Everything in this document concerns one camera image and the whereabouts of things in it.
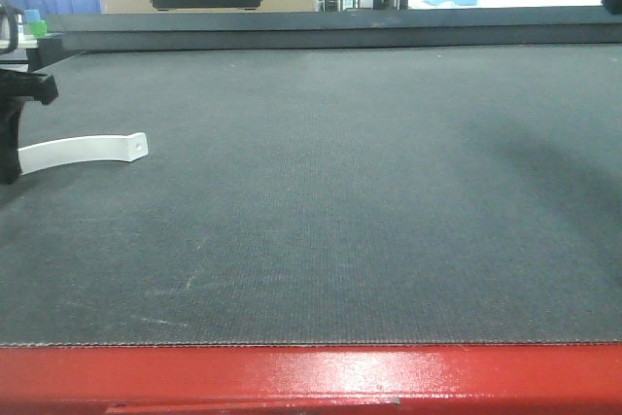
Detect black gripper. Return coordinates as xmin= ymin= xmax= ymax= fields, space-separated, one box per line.
xmin=1 ymin=69 xmax=58 ymax=185

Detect green and blue cups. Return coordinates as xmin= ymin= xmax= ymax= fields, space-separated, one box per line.
xmin=24 ymin=9 xmax=48 ymax=38

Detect dark grey table mat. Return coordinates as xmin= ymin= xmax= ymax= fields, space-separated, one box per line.
xmin=1 ymin=45 xmax=621 ymax=345

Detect white curved clamp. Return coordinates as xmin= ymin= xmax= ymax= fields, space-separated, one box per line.
xmin=18 ymin=132 xmax=149 ymax=175

